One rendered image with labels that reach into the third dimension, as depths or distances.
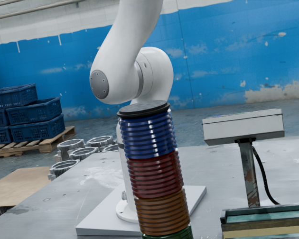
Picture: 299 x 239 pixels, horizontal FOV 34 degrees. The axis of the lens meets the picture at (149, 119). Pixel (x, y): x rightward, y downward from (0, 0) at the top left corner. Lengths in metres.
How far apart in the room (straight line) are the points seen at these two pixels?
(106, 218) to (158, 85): 0.38
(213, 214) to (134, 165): 0.76
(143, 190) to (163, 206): 0.03
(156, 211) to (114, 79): 0.63
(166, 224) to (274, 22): 5.90
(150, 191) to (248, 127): 0.54
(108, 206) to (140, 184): 0.85
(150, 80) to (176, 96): 5.63
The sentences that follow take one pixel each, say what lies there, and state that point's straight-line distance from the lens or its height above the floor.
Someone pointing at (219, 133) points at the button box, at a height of 1.05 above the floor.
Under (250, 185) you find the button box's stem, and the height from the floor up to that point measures 0.92.
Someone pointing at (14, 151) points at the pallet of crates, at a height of 0.06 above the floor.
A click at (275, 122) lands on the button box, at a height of 1.05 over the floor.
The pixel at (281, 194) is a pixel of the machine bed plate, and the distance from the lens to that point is 1.34.
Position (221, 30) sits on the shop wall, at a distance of 6.52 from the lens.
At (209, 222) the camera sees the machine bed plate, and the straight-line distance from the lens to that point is 1.23.
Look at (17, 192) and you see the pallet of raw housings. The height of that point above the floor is 0.35.
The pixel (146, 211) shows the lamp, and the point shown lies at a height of 1.10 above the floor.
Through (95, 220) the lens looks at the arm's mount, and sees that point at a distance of 1.32.
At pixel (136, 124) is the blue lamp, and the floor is 1.20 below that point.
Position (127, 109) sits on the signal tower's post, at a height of 1.22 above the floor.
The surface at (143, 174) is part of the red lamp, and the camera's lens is 0.53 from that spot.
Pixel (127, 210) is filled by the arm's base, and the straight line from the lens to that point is 1.32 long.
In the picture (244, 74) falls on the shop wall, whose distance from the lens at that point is 6.53.
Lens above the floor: 1.31
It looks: 11 degrees down
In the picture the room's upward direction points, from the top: 11 degrees counter-clockwise
